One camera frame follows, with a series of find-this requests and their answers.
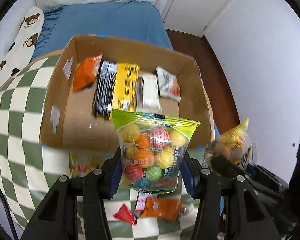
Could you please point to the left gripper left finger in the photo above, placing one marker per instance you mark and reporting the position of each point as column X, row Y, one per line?
column 56, row 215

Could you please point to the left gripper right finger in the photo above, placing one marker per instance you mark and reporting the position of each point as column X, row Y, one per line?
column 246, row 216

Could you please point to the yellow chips bag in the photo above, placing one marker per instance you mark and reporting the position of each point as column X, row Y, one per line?
column 234, row 145

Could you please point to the small white snack pack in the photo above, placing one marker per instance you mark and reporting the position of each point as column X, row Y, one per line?
column 186, row 209

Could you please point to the panda yellow snack bag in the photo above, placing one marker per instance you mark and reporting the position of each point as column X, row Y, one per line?
column 83, row 163

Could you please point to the small red snack pack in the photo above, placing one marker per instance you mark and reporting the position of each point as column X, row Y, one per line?
column 125, row 215

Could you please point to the orange snack pack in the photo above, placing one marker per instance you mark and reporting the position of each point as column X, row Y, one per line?
column 86, row 73
column 167, row 209

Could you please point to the colourful candy balls bag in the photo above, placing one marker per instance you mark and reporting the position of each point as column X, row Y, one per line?
column 152, row 149

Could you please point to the red white stick pack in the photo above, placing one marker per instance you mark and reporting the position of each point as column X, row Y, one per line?
column 141, row 200

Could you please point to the white cookie snack bag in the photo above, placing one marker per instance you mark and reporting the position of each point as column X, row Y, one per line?
column 168, row 85

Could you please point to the white wafer snack pack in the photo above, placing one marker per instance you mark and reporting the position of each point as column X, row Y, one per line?
column 147, row 94

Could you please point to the black long snack pack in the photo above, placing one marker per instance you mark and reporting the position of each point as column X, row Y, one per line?
column 105, row 87

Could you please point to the yellow long snack pack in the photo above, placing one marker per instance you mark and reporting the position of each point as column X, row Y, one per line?
column 124, row 95

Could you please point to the green white checkered mat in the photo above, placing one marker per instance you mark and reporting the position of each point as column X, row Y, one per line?
column 28, row 170

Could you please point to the cardboard milk box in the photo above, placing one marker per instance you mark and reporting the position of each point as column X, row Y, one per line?
column 68, row 121

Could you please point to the white door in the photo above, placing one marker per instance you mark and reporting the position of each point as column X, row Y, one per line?
column 191, row 16

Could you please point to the bear print long pillow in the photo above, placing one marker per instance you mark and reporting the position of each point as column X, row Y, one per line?
column 22, row 48

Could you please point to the blue bed sheet mattress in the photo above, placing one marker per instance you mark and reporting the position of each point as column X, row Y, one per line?
column 139, row 21

